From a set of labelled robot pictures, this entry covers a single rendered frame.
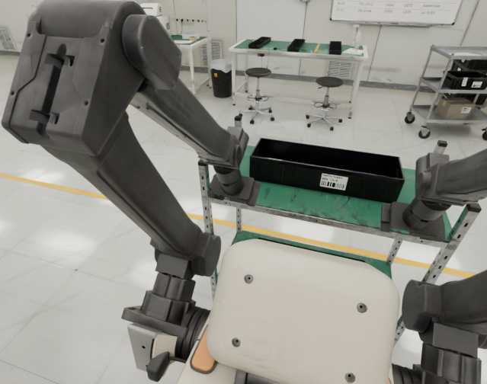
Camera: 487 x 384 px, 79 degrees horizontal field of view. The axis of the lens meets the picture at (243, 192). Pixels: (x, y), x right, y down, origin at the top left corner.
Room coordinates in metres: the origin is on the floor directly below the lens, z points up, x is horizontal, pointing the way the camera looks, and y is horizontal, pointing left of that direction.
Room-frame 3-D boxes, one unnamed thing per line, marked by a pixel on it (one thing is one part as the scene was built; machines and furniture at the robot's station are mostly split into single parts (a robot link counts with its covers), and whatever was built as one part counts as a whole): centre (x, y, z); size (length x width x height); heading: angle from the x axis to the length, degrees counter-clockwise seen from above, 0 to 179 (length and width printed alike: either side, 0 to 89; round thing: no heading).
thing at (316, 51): (4.48, -0.77, 0.40); 1.80 x 0.75 x 0.81; 73
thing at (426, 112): (3.50, -2.59, 0.50); 0.90 x 0.54 x 1.00; 87
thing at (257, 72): (3.94, -0.20, 0.31); 0.52 x 0.49 x 0.62; 73
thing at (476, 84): (3.51, -2.57, 0.63); 0.40 x 0.30 x 0.14; 87
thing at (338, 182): (1.02, -0.32, 1.01); 0.57 x 0.17 x 0.11; 73
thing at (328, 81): (3.75, -1.08, 0.28); 0.54 x 0.52 x 0.57; 6
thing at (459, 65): (4.34, -3.24, 0.38); 0.65 x 0.46 x 0.75; 166
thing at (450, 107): (3.50, -2.59, 0.30); 0.30 x 0.23 x 0.18; 91
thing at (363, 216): (1.00, -0.33, 0.55); 0.91 x 0.46 x 1.10; 73
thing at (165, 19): (5.15, 1.37, 1.03); 0.44 x 0.37 x 0.46; 79
